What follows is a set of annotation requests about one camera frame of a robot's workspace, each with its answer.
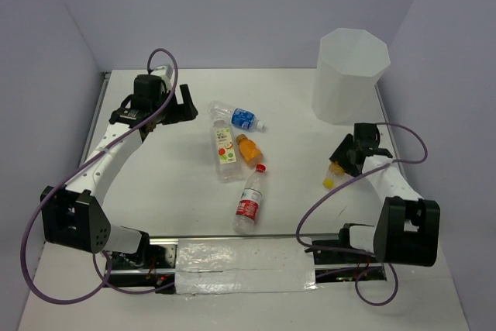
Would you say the crushed clear bottle yellow cap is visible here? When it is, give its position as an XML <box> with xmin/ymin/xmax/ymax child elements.
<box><xmin>322</xmin><ymin>162</ymin><xmax>350</xmax><ymax>190</ymax></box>

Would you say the orange juice bottle gold cap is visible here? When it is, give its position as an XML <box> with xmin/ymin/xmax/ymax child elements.
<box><xmin>236</xmin><ymin>134</ymin><xmax>264</xmax><ymax>167</ymax></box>

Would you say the red cap water bottle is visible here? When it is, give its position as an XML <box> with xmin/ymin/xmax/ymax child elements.
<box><xmin>232</xmin><ymin>164</ymin><xmax>267</xmax><ymax>235</ymax></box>

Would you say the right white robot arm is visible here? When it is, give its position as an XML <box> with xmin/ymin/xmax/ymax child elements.
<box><xmin>323</xmin><ymin>122</ymin><xmax>440</xmax><ymax>267</ymax></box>

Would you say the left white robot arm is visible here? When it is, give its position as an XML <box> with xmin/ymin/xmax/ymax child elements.
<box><xmin>41</xmin><ymin>72</ymin><xmax>198</xmax><ymax>268</ymax></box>

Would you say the white plastic bin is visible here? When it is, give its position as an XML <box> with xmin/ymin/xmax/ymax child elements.
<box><xmin>312</xmin><ymin>28</ymin><xmax>391</xmax><ymax>124</ymax></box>

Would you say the blue label clear bottle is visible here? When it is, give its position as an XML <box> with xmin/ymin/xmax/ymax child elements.
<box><xmin>208</xmin><ymin>101</ymin><xmax>266</xmax><ymax>132</ymax></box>

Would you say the apple juice clear bottle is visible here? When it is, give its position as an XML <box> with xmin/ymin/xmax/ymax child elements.
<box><xmin>211</xmin><ymin>117</ymin><xmax>243</xmax><ymax>183</ymax></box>

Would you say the silver tape sheet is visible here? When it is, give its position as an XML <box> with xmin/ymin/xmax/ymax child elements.
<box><xmin>174</xmin><ymin>237</ymin><xmax>317</xmax><ymax>295</ymax></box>

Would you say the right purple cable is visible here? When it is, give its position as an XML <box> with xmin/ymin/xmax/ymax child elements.
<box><xmin>295</xmin><ymin>122</ymin><xmax>429</xmax><ymax>306</ymax></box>

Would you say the purple cable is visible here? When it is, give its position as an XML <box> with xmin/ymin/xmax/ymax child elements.
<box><xmin>19</xmin><ymin>48</ymin><xmax>179</xmax><ymax>305</ymax></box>
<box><xmin>295</xmin><ymin>122</ymin><xmax>429</xmax><ymax>306</ymax></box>

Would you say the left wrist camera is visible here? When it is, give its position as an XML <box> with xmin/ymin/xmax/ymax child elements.
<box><xmin>151</xmin><ymin>64</ymin><xmax>174</xmax><ymax>85</ymax></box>

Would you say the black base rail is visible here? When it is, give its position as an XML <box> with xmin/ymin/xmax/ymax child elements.
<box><xmin>108</xmin><ymin>235</ymin><xmax>386</xmax><ymax>295</ymax></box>

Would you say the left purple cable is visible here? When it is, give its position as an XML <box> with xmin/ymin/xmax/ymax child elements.
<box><xmin>19</xmin><ymin>48</ymin><xmax>179</xmax><ymax>305</ymax></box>

